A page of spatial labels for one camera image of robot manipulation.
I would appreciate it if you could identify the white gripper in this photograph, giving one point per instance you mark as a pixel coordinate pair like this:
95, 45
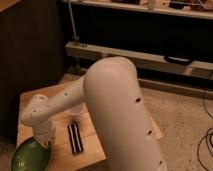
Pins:
47, 138

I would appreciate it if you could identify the green ceramic bowl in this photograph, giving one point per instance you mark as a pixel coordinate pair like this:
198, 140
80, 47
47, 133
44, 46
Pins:
30, 156

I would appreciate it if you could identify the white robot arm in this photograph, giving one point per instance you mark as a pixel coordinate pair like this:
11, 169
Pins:
113, 97

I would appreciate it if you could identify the black striped rectangular block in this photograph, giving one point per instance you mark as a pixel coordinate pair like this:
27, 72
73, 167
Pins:
75, 139

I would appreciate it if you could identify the wooden table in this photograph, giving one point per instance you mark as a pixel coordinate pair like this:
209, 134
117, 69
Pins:
62, 158

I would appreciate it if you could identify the clear plastic cup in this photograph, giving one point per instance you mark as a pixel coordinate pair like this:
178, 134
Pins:
75, 112

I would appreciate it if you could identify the dark curtain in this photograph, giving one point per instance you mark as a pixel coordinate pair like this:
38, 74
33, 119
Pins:
31, 55

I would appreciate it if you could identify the white metal shelf rack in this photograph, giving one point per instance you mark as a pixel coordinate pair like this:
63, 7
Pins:
94, 30

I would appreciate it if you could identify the black handle on rack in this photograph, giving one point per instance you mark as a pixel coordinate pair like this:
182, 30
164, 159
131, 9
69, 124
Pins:
178, 60

